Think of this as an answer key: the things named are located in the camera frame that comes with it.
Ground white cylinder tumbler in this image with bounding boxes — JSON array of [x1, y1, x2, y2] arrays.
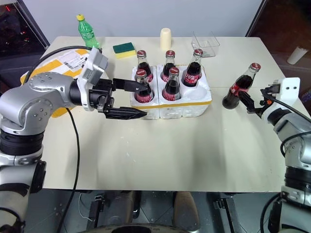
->
[[287, 46, 309, 65]]

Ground black table frame bracket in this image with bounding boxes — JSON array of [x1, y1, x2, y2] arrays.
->
[[213, 194, 240, 233], [88, 194, 105, 222]]

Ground glass cola bottle red cap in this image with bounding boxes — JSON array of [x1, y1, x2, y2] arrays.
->
[[181, 49, 204, 87], [136, 50, 154, 83], [159, 50, 176, 83], [222, 62, 262, 109], [161, 67, 182, 101], [133, 69, 155, 104]]

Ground thin white cable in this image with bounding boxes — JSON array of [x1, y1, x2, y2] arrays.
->
[[78, 194, 94, 222]]

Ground yellow green sponge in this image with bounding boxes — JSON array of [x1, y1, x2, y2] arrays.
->
[[112, 42, 136, 59]]

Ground brown rounded shape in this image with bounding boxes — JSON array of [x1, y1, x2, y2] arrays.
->
[[174, 191, 201, 231]]

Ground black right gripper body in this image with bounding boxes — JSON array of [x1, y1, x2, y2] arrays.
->
[[247, 97, 274, 119]]

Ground green plastic bottle yellow cap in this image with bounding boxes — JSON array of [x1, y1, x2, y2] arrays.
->
[[76, 14, 102, 50]]

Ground black round base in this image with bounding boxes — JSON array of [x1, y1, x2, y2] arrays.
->
[[92, 222, 203, 233]]

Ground clear plastic container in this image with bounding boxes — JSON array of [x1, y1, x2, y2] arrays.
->
[[190, 31, 221, 58]]

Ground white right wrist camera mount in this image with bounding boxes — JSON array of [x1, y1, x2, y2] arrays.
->
[[263, 77, 300, 126]]

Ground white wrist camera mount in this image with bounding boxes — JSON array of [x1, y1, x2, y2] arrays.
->
[[77, 47, 109, 112], [263, 77, 300, 126]]

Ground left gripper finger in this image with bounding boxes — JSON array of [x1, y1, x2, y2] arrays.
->
[[105, 106, 148, 120], [112, 78, 150, 94]]

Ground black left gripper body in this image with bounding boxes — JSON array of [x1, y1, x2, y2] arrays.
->
[[88, 79, 115, 114]]

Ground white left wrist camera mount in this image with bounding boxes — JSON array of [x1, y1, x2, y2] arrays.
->
[[77, 47, 109, 112]]

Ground cream plastic cup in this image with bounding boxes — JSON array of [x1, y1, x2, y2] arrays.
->
[[160, 28, 172, 50]]

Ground dark grey rounded shape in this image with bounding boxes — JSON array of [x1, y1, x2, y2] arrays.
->
[[106, 190, 142, 227]]

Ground white foam bottle crate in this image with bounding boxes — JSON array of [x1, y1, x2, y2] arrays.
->
[[130, 63, 212, 121]]

